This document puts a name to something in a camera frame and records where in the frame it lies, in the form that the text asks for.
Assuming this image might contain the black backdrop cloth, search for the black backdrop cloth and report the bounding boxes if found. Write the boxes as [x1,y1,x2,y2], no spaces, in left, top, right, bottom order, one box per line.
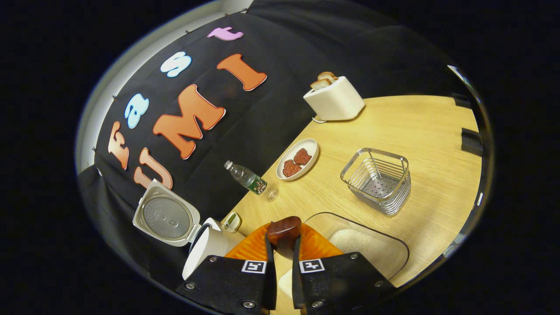
[78,0,464,280]

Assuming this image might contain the white oval plate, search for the white oval plate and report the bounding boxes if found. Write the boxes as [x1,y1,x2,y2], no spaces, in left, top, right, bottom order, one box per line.
[276,138,319,181]

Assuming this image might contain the small white dish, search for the small white dish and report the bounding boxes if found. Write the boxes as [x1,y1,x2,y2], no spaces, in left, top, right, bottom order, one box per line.
[222,212,241,233]

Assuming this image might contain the white rice cooker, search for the white rice cooker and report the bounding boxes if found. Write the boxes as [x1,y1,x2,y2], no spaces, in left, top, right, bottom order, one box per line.
[133,179,245,281]

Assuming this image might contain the clear plastic rice container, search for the clear plastic rice container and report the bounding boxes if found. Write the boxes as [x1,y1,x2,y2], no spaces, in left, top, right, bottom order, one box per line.
[278,212,410,298]

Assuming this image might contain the metal wire chopstick holder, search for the metal wire chopstick holder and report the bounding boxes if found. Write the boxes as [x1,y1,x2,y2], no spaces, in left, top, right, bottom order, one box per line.
[340,147,412,216]

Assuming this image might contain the white toaster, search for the white toaster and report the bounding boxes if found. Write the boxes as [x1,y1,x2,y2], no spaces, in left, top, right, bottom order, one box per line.
[303,76,365,122]

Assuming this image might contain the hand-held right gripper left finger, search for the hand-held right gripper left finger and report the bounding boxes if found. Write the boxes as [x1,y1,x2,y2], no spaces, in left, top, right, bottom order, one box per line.
[175,222,278,315]

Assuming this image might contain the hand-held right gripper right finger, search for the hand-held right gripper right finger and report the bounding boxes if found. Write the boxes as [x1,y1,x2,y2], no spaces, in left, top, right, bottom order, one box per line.
[292,223,396,315]

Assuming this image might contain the clear plastic water bottle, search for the clear plastic water bottle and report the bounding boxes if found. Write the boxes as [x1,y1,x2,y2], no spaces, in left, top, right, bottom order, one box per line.
[224,160,279,202]

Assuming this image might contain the brown wooden spoon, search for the brown wooden spoon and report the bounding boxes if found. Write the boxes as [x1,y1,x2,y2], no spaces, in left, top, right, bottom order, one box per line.
[267,216,302,252]

